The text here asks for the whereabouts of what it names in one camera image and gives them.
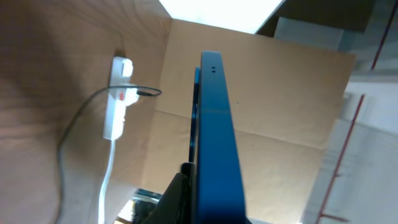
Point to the blue Galaxy smartphone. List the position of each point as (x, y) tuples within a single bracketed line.
[(217, 188)]

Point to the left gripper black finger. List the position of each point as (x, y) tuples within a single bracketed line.
[(176, 204)]

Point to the white power strip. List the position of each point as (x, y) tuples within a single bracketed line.
[(121, 94)]

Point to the white charger adapter plug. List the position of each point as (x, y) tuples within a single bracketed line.
[(127, 68)]

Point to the brown cardboard panel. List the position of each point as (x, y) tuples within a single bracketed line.
[(284, 98)]

